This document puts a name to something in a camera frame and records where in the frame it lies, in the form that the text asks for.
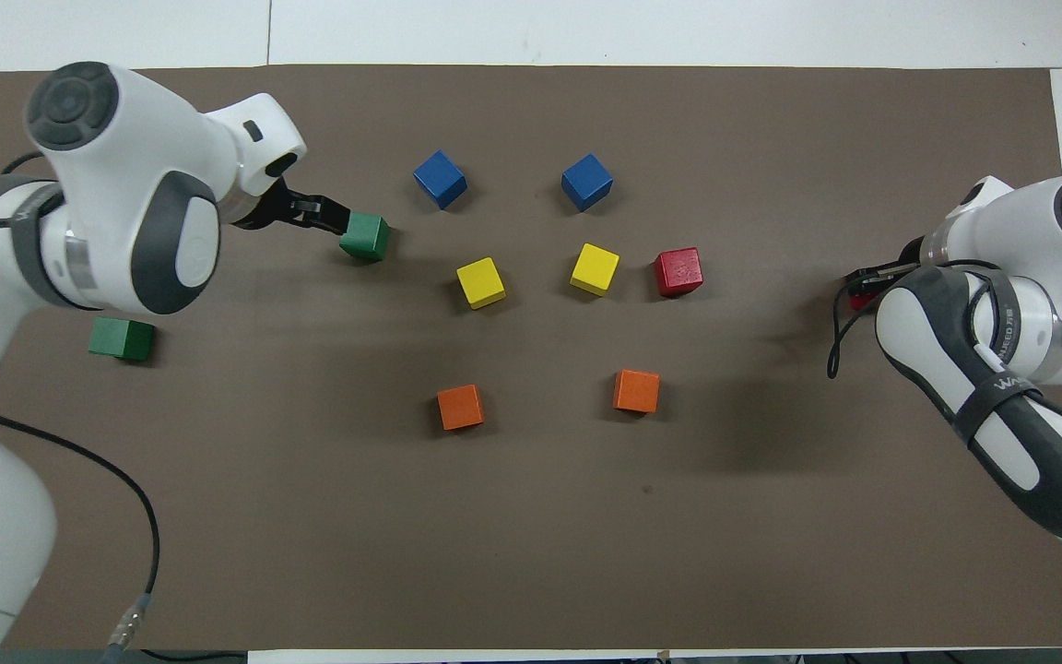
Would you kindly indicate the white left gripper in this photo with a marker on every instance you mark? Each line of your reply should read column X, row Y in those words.
column 264, row 138

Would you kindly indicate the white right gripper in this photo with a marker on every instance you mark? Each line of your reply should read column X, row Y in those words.
column 992, row 189

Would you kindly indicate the red wooden cube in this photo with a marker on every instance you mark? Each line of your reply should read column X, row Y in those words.
column 678, row 271
column 861, row 301

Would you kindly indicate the green wooden cube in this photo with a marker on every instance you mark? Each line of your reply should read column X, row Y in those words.
column 367, row 237
column 121, row 339

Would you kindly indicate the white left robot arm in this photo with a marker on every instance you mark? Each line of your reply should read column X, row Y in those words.
column 125, row 138

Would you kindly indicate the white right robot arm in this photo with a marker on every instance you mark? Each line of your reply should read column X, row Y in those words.
column 1047, row 249

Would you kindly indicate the blue wooden cube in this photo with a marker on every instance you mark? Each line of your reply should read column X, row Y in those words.
column 440, row 179
column 586, row 182

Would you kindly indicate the yellow wooden cube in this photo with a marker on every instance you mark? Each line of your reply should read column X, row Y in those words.
column 480, row 282
column 595, row 269

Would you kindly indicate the orange wooden cube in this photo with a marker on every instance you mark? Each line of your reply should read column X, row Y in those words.
column 636, row 391
column 460, row 407

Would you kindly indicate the brown paper table mat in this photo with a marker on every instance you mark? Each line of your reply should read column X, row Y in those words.
column 531, row 553

